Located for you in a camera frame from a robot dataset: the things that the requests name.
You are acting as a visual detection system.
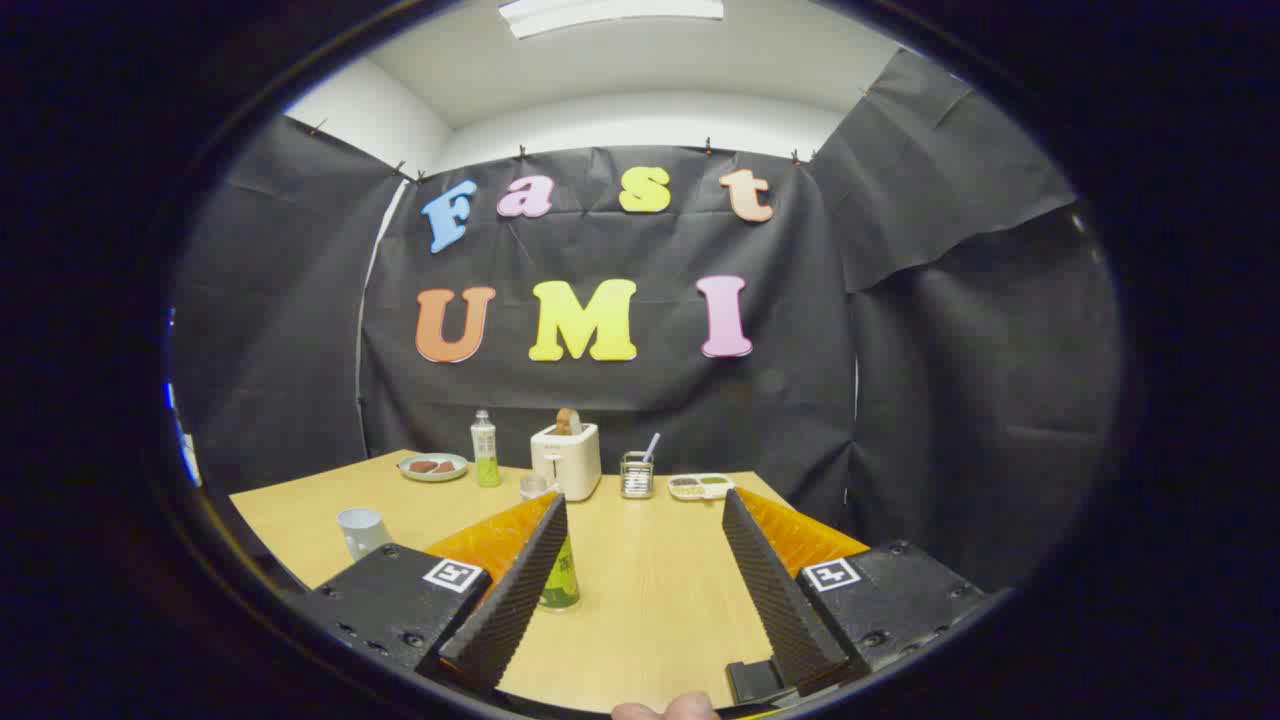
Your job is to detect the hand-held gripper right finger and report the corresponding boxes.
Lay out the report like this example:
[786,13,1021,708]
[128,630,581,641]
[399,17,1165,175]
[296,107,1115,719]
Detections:
[720,487,991,709]

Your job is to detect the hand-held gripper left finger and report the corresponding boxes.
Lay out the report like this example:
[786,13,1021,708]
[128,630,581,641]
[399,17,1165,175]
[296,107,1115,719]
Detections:
[295,490,571,696]

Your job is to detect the green label juice bottle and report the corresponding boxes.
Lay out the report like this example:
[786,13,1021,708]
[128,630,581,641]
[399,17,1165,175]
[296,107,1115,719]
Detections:
[518,473,581,612]

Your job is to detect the white cup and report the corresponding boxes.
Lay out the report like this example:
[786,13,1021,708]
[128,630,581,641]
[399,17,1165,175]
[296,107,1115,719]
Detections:
[337,507,393,561]

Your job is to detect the capped white green tea bottle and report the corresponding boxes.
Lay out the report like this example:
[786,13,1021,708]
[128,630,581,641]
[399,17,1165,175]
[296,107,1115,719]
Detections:
[470,409,501,489]

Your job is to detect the white divided dish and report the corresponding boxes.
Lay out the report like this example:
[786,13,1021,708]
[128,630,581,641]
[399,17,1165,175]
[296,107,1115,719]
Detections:
[667,473,736,501]

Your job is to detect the wooden table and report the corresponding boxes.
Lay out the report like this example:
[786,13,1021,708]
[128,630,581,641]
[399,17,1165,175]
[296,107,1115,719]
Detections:
[228,450,871,716]

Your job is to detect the white toaster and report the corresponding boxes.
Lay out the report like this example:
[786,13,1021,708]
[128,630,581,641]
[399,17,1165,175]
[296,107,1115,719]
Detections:
[530,422,603,502]

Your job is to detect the pale green plate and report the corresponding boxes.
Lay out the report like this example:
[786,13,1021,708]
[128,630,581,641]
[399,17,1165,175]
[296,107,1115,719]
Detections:
[398,453,469,483]

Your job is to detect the ceiling light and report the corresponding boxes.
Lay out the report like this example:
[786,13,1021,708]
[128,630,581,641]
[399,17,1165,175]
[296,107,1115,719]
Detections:
[498,0,725,39]

